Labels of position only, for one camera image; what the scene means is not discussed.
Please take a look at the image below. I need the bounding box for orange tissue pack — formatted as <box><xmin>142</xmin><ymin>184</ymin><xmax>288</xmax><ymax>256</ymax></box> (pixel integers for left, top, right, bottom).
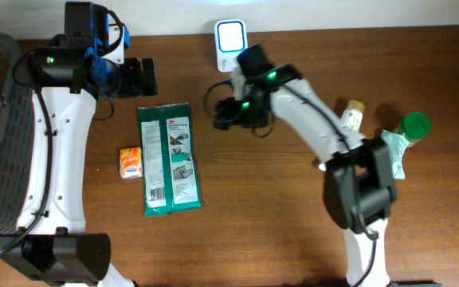
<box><xmin>119</xmin><ymin>147</ymin><xmax>143</xmax><ymax>179</ymax></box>

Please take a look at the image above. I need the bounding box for green glove package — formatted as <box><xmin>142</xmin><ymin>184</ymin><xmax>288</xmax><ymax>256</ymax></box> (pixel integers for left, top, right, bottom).
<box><xmin>138</xmin><ymin>103</ymin><xmax>202</xmax><ymax>217</ymax></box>

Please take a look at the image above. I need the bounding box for white cream tube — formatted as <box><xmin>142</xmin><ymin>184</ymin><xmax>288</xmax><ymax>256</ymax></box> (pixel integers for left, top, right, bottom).
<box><xmin>340</xmin><ymin>100</ymin><xmax>365</xmax><ymax>132</ymax></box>

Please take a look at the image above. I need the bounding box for teal wipes packet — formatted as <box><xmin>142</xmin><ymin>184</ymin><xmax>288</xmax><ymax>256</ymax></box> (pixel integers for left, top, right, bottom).
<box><xmin>381</xmin><ymin>130</ymin><xmax>410</xmax><ymax>179</ymax></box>

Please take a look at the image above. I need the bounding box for green lid jar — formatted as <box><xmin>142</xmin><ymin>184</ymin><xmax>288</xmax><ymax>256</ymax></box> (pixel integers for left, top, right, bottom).
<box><xmin>393</xmin><ymin>112</ymin><xmax>432</xmax><ymax>147</ymax></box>

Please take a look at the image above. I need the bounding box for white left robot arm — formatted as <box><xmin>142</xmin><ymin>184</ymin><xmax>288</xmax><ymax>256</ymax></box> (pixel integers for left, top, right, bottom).
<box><xmin>0</xmin><ymin>28</ymin><xmax>157</xmax><ymax>286</ymax></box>

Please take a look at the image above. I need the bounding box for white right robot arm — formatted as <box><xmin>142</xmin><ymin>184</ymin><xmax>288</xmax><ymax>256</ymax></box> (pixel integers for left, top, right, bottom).
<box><xmin>214</xmin><ymin>45</ymin><xmax>398</xmax><ymax>286</ymax></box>

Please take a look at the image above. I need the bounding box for white barcode scanner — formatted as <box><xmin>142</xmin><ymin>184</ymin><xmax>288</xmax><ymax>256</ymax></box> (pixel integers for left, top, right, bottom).
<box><xmin>214</xmin><ymin>19</ymin><xmax>248</xmax><ymax>73</ymax></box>

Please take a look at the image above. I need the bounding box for grey plastic mesh basket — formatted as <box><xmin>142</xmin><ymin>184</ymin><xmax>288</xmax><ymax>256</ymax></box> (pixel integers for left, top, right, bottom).
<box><xmin>0</xmin><ymin>31</ymin><xmax>35</xmax><ymax>239</ymax></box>

